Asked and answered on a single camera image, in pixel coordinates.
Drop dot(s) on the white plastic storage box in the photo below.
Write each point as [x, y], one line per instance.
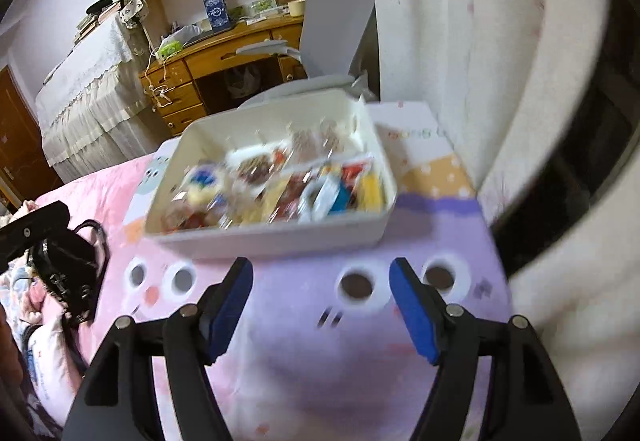
[275, 241]

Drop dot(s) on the brown wooden door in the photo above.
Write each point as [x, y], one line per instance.
[20, 131]

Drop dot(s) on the white floral quilt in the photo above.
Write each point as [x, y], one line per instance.
[450, 46]

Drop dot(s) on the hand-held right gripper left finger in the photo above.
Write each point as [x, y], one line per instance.
[230, 311]

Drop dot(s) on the black handbag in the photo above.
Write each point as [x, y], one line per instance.
[65, 261]

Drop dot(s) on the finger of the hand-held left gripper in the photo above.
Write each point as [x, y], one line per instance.
[30, 231]

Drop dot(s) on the black round dish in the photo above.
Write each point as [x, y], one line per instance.
[99, 5]

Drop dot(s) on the wooden desk with drawers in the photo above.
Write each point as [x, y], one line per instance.
[220, 51]

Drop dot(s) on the white printed pillow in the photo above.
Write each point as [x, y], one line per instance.
[50, 361]

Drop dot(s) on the floral fabric pouch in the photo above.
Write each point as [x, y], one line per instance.
[134, 10]

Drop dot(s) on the grey office chair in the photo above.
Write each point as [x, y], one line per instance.
[335, 21]

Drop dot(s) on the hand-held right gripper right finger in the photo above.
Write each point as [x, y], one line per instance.
[415, 316]

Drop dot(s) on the green tissue pack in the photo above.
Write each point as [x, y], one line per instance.
[168, 50]

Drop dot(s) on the blue paper gift bag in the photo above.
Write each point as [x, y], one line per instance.
[217, 11]

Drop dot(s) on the red and white snack packet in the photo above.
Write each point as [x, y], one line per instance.
[352, 168]

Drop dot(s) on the dark bed frame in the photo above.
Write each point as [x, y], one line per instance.
[575, 161]

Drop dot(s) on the white lace furniture cover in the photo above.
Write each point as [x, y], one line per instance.
[90, 96]

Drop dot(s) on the stack of books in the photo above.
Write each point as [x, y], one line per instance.
[95, 23]

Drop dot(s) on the pink printed blanket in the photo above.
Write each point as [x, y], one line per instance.
[310, 371]

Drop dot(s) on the clear plastic bag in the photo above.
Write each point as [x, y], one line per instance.
[242, 81]

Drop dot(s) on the blueberry print bread packet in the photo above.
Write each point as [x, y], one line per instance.
[205, 178]

